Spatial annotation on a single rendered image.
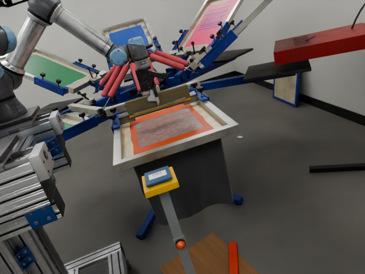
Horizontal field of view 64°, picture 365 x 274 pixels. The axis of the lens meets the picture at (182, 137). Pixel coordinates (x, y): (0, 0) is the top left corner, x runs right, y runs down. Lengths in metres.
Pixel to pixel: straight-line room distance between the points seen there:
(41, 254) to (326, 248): 1.59
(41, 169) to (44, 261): 0.61
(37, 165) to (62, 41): 5.03
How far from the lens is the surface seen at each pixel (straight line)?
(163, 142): 1.44
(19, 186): 1.09
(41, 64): 3.29
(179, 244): 1.26
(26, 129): 1.54
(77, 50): 5.95
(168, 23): 5.98
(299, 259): 2.03
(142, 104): 1.61
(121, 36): 3.75
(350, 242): 2.14
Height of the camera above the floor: 1.50
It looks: 23 degrees down
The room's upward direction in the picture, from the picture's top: 16 degrees counter-clockwise
